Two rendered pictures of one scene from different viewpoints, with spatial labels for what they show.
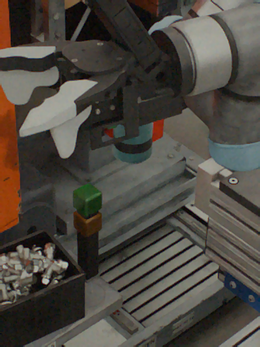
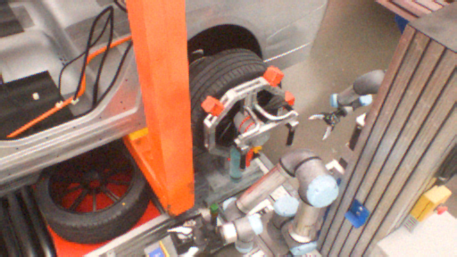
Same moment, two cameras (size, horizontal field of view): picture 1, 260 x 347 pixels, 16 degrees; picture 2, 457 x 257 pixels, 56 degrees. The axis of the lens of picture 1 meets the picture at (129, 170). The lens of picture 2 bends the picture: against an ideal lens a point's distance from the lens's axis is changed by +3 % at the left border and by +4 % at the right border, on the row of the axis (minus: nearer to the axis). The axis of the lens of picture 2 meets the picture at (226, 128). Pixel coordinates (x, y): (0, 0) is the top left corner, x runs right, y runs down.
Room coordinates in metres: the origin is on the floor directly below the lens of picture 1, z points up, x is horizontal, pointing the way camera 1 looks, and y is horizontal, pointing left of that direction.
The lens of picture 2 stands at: (0.02, -0.14, 2.68)
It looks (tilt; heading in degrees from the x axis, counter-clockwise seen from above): 48 degrees down; 8
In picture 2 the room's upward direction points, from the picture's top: 3 degrees clockwise
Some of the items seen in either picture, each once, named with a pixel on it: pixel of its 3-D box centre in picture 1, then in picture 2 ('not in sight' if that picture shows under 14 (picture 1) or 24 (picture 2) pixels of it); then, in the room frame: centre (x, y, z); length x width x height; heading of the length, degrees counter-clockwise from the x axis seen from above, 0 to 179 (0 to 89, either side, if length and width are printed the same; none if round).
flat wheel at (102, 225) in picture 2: not in sight; (96, 188); (1.40, 0.87, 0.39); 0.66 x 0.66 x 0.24
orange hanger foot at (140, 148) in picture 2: not in sight; (148, 146); (1.56, 0.54, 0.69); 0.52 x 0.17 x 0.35; 43
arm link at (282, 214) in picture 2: not in sight; (286, 212); (1.08, -0.30, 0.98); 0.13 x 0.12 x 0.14; 29
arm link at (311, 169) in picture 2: not in sight; (306, 211); (0.96, -0.36, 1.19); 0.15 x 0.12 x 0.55; 29
